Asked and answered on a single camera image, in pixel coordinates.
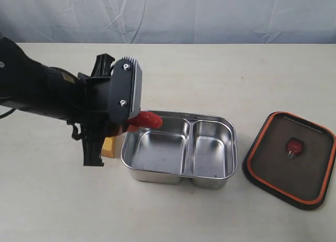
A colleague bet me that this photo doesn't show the steel two-compartment lunch box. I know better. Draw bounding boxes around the steel two-compartment lunch box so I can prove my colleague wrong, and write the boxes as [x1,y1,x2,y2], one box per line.
[121,111,238,190]

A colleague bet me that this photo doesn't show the dark lid with orange seal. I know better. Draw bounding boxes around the dark lid with orange seal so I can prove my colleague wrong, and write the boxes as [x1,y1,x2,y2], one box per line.
[242,111,335,211]

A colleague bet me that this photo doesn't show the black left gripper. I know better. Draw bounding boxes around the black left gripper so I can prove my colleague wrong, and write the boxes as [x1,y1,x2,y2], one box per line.
[70,54,138,166]

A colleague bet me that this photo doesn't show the blue-grey backdrop cloth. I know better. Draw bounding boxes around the blue-grey backdrop cloth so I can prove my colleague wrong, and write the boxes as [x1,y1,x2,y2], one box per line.
[1,0,335,44]

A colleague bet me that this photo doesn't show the red sausage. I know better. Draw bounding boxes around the red sausage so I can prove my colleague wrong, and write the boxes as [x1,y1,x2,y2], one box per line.
[127,111,163,129]

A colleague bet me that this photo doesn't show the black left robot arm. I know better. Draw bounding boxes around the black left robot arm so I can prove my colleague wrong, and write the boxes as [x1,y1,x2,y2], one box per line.
[1,37,142,166]

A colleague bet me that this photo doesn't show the yellow cheese wedge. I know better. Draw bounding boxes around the yellow cheese wedge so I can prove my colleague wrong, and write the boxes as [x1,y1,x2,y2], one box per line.
[101,136,117,158]

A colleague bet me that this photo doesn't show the grey wrist camera on left gripper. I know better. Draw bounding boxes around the grey wrist camera on left gripper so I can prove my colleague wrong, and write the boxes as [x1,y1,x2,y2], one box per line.
[107,57,142,124]

